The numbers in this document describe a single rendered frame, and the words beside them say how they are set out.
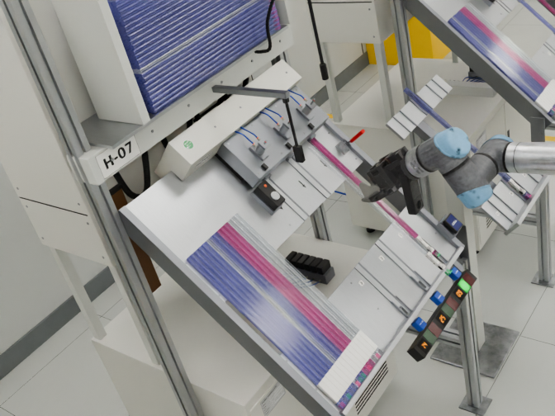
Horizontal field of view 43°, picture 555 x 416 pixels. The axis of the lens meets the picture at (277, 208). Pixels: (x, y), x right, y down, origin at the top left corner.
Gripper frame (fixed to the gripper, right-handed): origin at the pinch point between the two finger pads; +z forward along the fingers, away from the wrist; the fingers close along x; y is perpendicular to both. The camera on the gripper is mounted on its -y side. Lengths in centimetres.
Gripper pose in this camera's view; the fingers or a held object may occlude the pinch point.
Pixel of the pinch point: (368, 199)
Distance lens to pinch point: 190.6
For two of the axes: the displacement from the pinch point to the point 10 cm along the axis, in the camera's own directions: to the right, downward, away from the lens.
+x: -5.7, 5.4, -6.2
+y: -6.3, -7.7, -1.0
